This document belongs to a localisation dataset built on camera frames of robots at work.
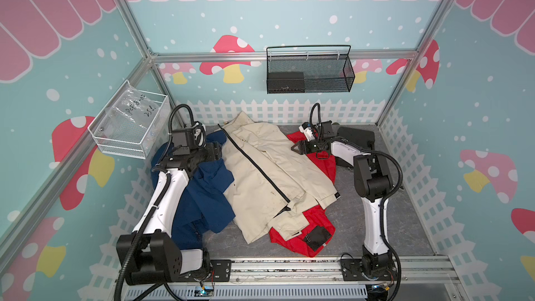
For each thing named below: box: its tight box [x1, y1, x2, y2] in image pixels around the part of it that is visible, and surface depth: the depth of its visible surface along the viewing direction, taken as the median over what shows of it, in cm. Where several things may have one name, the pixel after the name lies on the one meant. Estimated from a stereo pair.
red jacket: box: [268, 199, 336, 258], surface depth 83 cm
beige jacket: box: [217, 112, 340, 245], surface depth 94 cm
